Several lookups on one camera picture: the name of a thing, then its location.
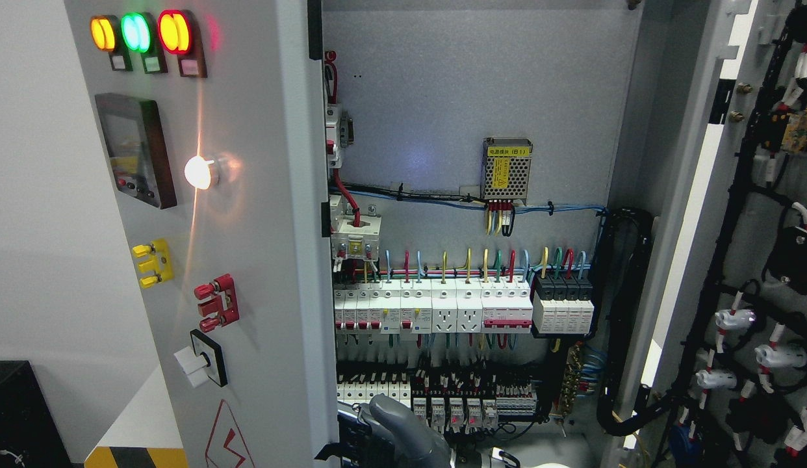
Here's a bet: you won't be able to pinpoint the grey cabinet door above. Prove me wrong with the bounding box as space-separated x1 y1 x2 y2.
597 1 807 467
65 1 338 467

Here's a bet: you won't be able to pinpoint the red indicator lamp left door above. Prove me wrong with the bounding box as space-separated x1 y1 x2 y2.
157 9 207 78

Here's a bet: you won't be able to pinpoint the green indicator lamp left door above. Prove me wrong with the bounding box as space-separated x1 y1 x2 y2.
121 12 168 74

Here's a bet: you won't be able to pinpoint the yellow indicator lamp left door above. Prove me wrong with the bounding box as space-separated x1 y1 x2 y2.
89 15 133 72

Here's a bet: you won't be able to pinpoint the white current transformers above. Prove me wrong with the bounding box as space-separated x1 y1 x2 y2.
329 195 381 261

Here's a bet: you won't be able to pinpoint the white breaker and socket row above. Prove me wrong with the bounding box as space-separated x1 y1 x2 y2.
333 278 532 339

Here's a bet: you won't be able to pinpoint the red three pole main breaker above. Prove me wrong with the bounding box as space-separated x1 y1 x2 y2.
326 104 354 169

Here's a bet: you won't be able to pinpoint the perforated metal power supply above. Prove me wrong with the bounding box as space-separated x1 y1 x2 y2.
480 136 533 202

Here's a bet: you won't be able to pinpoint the lower relay terminal row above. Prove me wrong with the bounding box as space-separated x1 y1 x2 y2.
337 361 549 437

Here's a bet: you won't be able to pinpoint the black surge protector modules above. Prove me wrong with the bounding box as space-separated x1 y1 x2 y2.
532 275 596 340

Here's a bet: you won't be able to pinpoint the red terminal block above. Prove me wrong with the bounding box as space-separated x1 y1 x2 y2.
193 274 240 333

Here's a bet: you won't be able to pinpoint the white glowing lamp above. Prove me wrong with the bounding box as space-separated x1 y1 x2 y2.
184 156 220 190

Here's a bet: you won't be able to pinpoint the brass terminal bar right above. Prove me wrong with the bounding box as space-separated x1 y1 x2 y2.
558 341 583 421

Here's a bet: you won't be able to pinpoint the yellow terminal block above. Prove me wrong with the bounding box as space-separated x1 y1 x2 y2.
131 238 175 289

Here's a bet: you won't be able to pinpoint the red electric hazard sign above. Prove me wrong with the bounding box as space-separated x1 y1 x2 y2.
204 400 256 467

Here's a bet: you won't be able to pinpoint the black digital power meter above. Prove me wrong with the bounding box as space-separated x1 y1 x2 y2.
94 93 177 209

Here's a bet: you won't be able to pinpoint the black cable conduit right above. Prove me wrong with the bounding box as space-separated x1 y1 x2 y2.
592 207 677 437

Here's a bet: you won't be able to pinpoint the white rotary selector switch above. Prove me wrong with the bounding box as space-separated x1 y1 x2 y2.
174 330 228 388

